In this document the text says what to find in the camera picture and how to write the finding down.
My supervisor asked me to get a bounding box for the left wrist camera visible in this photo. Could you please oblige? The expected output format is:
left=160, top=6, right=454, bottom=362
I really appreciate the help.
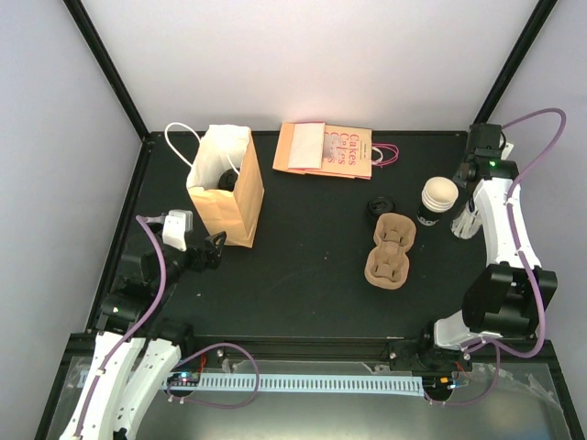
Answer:
left=161, top=209, right=194, bottom=251

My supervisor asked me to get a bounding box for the orange flat bag stack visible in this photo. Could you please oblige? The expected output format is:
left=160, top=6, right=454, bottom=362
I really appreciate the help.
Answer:
left=272, top=122, right=326, bottom=173

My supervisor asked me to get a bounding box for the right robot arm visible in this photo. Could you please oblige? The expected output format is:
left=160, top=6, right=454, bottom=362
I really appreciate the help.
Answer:
left=416, top=123, right=558, bottom=369

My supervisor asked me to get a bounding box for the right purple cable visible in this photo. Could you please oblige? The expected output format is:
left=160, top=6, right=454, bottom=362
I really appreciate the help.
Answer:
left=421, top=107, right=568, bottom=408

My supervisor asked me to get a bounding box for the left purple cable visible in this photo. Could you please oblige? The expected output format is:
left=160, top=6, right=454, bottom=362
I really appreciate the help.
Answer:
left=72, top=214, right=260, bottom=440

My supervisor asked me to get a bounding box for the jar of white stirrers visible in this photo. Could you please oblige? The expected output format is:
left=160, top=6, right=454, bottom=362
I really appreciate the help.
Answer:
left=450, top=196, right=482, bottom=239

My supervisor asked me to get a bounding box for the stack of paper cups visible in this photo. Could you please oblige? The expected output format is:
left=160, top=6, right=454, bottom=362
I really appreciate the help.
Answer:
left=416, top=176, right=459, bottom=226

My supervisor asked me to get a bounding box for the black frame post left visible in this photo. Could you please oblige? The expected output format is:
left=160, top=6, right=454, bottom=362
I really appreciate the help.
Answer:
left=63, top=0, right=150, bottom=140

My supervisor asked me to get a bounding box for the black frame post right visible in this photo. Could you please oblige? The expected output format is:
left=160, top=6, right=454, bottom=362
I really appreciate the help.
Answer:
left=473, top=0, right=559, bottom=124

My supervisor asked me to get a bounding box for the Cakes printed paper bag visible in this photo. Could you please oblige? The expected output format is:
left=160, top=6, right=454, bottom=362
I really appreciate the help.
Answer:
left=302, top=125, right=400, bottom=181

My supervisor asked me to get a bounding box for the stack of black lids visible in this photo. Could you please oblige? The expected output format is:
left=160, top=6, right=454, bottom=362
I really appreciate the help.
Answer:
left=366, top=196, right=396, bottom=219

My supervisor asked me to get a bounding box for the purple cable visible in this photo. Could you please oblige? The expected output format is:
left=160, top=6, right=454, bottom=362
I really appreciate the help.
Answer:
left=72, top=214, right=260, bottom=440
left=421, top=107, right=568, bottom=408

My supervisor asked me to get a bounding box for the light blue cable duct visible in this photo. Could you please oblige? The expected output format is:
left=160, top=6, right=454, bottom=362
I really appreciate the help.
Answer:
left=159, top=371, right=425, bottom=397

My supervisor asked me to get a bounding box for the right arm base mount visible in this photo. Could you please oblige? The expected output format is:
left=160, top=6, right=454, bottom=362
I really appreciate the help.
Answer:
left=382, top=339, right=472, bottom=375

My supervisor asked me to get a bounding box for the orange paper bag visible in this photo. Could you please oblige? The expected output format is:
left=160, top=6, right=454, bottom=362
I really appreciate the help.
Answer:
left=163, top=125, right=264, bottom=248

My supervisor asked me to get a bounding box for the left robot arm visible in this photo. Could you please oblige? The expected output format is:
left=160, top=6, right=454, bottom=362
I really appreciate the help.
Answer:
left=61, top=232, right=227, bottom=439

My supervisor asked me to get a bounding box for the black frame post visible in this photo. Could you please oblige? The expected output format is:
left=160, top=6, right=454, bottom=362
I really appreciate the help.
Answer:
left=473, top=0, right=559, bottom=124
left=63, top=0, right=150, bottom=140

